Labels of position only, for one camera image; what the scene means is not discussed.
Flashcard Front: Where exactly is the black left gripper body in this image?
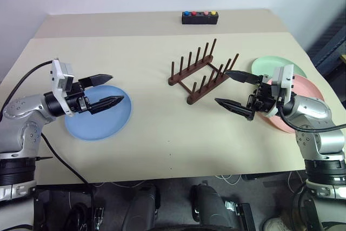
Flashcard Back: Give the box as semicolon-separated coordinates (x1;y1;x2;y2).
66;80;93;114

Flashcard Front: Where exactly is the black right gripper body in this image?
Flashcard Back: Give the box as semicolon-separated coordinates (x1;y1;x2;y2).
247;75;280;113

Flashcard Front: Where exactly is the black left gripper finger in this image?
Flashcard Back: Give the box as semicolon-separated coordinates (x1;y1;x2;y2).
88;95;125;116
78;74;113;90

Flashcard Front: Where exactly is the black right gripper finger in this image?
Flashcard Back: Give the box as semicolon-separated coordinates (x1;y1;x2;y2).
224;70;263;84
214;97;255;122

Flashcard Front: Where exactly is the green plate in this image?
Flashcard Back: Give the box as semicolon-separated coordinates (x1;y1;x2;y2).
251;57;308;80

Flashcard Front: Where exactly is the brown wooden dish rack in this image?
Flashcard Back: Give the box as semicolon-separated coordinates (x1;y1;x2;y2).
167;38;240;105

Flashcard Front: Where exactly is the pink red plate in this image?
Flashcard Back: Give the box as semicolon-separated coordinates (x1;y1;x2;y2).
259;74;325;134

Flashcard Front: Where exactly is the blue plate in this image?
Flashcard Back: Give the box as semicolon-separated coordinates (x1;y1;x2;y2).
64;84;133;142

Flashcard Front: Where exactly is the beige table cover sheet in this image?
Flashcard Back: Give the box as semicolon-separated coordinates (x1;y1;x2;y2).
0;32;346;186

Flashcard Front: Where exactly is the black button box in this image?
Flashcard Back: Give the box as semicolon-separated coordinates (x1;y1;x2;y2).
181;11;218;25

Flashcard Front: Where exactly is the dark blue chair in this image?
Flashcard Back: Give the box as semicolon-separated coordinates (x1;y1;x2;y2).
307;14;346;77

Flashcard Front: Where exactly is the dark rounded shape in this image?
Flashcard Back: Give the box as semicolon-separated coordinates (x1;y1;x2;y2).
125;183;162;231
190;183;234;229

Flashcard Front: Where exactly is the white shoe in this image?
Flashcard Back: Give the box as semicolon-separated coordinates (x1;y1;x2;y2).
263;209;296;231

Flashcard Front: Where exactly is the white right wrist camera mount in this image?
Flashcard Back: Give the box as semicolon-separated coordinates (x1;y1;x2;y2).
269;64;296;118

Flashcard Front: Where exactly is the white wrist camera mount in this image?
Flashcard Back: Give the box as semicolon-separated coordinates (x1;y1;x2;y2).
50;58;75;118
269;64;296;118

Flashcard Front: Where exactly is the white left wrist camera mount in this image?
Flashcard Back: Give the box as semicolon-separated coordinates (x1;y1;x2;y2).
50;58;75;118

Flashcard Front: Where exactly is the white cable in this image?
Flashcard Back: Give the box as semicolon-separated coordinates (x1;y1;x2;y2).
215;173;244;188

